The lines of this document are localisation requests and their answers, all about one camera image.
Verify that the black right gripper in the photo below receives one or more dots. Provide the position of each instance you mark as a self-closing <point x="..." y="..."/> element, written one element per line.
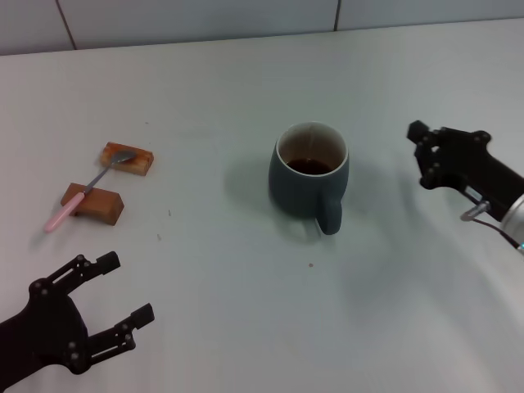
<point x="483" y="172"/>

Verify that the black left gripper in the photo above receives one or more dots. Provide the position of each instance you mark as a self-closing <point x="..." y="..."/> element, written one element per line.
<point x="49" y="323"/>

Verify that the grey ceramic mug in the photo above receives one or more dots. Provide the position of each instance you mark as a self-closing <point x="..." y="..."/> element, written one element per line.
<point x="303" y="192"/>

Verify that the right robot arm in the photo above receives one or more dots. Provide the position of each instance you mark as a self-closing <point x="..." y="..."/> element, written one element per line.
<point x="516" y="221"/>

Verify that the dark brown wooden block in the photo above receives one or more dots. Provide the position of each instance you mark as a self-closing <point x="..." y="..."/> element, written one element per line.
<point x="102" y="204"/>

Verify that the dark coffee liquid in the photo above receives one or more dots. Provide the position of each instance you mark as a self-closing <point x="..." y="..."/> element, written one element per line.
<point x="309" y="165"/>

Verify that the light grooved wooden block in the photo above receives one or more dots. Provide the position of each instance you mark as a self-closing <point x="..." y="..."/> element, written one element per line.
<point x="137" y="163"/>

